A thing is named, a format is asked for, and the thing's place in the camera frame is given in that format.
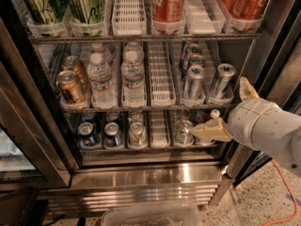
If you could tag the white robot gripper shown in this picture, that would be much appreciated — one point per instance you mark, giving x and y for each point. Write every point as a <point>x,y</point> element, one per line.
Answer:
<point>244,120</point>

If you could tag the gold can back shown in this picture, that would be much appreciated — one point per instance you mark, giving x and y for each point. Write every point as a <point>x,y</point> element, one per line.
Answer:
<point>75,64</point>

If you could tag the white empty tray top shelf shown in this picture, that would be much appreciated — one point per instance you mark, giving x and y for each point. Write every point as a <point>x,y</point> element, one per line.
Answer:
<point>129,18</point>

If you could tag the brown tea bottle white cap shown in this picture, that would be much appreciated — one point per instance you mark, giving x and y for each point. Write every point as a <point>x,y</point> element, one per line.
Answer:
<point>210,119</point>

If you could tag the blue pepsi can front left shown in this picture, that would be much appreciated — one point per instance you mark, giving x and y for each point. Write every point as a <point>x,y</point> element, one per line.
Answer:
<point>87,134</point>

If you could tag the water bottle front left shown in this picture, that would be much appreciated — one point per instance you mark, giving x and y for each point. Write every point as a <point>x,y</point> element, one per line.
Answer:
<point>100,78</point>

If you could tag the white empty tray shelf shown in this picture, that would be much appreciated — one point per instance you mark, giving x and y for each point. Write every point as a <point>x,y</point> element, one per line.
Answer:
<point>162,92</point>
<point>159,130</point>
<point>129,18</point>

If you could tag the silver redbull can front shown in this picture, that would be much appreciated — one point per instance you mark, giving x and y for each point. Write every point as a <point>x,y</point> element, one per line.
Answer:
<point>193,82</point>

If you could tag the gold can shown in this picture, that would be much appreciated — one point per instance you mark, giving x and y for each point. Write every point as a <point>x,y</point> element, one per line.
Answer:
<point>75,64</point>
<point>70,87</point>

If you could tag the water bottle back right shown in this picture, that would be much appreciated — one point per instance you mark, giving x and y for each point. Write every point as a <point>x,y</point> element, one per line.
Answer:
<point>134,46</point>

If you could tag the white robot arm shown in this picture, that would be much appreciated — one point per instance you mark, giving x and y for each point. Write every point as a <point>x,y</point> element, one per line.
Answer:
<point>260,125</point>

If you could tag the red coke can centre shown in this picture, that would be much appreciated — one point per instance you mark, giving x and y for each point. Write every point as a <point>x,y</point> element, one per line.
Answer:
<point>167,11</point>

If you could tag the blue pepsi can back left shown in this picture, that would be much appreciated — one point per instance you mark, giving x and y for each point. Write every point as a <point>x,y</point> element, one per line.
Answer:
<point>93,118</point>

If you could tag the silver redbull can lane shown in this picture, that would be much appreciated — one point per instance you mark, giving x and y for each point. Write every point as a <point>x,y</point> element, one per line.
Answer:
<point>221,81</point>

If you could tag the green can top left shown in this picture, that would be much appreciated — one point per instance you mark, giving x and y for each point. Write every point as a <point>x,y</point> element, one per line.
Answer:
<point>47,11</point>

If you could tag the water bottle back left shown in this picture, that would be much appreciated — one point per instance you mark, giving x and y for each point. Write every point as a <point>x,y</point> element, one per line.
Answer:
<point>101,49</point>

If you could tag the blue pepsi can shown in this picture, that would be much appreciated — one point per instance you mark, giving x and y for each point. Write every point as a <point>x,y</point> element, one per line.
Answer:
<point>87,134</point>
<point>93,118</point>
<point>112,135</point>
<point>114,116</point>

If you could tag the gold can front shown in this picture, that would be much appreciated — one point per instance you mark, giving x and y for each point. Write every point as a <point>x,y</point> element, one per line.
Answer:
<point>70,87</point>

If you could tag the water bottle front right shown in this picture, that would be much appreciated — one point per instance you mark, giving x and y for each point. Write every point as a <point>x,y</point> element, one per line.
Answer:
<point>133,80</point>

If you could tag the redbull can back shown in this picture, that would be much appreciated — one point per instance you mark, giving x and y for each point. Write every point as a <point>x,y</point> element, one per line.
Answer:
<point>188,49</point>

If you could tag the redbull can middle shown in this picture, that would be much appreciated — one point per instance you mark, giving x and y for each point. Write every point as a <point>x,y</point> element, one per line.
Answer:
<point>190,61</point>

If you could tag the green can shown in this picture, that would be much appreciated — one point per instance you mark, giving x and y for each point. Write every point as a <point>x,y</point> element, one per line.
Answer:
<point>47,11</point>
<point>87,11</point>

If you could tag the white empty tray bottom shelf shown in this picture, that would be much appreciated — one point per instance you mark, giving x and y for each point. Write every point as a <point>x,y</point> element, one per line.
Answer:
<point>159,130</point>

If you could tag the white empty tray middle shelf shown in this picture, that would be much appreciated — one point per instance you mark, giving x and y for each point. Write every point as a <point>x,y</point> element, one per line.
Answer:
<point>162,92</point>

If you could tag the water bottle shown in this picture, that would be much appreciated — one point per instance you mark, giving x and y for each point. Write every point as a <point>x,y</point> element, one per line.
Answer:
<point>101,49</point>
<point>100,78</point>
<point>134,46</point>
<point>133,80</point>

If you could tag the white empty tray top right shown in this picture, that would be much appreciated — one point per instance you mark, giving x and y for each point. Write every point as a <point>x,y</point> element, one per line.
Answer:
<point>203,17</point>

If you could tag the steel fridge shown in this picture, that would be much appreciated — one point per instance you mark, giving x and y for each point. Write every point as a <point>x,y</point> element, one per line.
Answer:
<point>117,103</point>

